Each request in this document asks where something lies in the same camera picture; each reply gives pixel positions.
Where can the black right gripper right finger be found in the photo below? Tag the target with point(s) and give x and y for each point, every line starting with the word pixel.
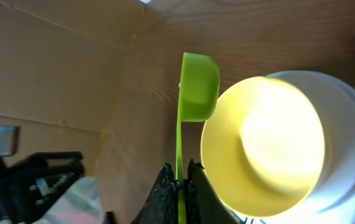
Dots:
pixel 202 204

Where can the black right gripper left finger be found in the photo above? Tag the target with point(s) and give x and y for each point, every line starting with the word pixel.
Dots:
pixel 161 206

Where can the green plastic measuring scoop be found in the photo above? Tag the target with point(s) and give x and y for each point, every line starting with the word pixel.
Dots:
pixel 197 98

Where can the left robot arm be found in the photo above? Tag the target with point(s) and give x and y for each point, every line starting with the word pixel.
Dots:
pixel 29 188

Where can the yellow plastic bowl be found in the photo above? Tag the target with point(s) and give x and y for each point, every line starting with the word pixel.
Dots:
pixel 263 149

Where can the white digital kitchen scale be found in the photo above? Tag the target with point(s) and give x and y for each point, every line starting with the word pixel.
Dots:
pixel 333 201

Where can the brown cardboard box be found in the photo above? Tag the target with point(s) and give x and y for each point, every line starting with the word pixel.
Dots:
pixel 61 67

